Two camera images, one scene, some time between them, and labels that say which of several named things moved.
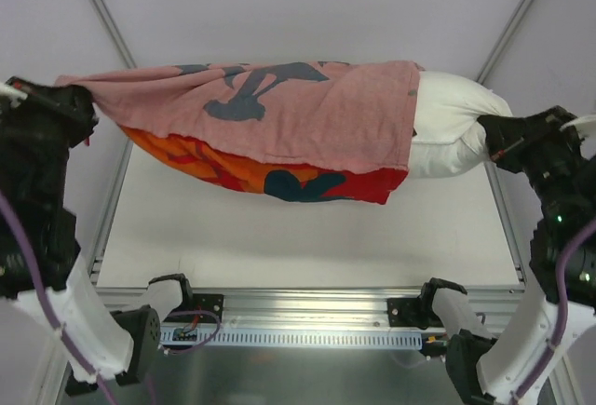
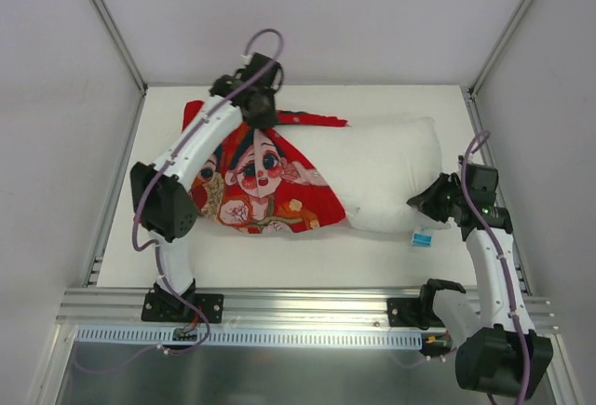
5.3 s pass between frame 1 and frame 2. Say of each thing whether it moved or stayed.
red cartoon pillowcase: moved
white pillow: moved
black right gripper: moved
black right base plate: stayed
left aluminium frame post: stayed
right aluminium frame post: stayed
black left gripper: moved
